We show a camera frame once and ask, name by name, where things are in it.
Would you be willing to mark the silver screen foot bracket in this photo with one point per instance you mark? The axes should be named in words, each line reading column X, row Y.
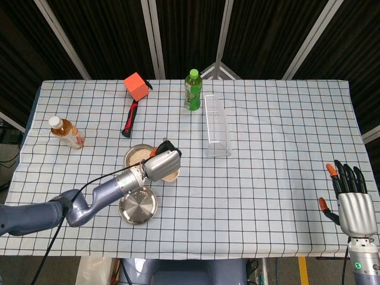
column 221, row 71

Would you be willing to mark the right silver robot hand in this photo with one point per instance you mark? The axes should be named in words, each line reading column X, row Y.
column 356, row 213

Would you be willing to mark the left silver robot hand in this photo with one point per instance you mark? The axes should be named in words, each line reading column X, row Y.
column 163, row 167

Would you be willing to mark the orange cube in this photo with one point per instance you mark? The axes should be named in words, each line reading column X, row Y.
column 136, row 86

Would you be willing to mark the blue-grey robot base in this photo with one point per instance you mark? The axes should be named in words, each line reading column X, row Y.
column 178, row 273

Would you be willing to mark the white plastic bag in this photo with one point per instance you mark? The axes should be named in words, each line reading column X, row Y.
column 95, row 270

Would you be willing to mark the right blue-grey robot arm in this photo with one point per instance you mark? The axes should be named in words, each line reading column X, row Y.
column 365, row 267

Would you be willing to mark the black pleated screen panel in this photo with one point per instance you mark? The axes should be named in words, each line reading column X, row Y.
column 267, row 35
column 190, row 29
column 17, row 44
column 356, row 59
column 104, row 35

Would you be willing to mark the steel bowl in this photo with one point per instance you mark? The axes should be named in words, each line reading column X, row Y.
column 127, row 158

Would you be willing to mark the steel plate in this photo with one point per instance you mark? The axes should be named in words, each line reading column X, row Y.
column 139, row 207

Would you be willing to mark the blue checked tablecloth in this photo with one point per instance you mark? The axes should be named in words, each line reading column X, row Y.
column 267, row 193

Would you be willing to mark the silver screen frame rail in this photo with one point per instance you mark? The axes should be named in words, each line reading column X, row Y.
column 372, row 135
column 13, row 123

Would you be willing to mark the white paper cup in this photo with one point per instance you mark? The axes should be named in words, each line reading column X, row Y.
column 173, row 178

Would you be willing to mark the white rice heap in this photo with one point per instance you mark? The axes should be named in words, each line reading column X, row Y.
column 138, row 157

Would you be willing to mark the silver screen frame post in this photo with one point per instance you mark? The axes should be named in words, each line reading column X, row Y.
column 62, row 38
column 310, row 38
column 224, row 38
column 150, row 38

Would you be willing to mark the amber tea bottle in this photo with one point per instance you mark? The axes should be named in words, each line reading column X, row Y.
column 69, row 135

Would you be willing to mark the red black hammer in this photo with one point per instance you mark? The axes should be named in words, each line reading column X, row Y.
column 129, row 121

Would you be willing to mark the green tea bottle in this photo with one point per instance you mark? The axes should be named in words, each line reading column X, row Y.
column 193, row 92

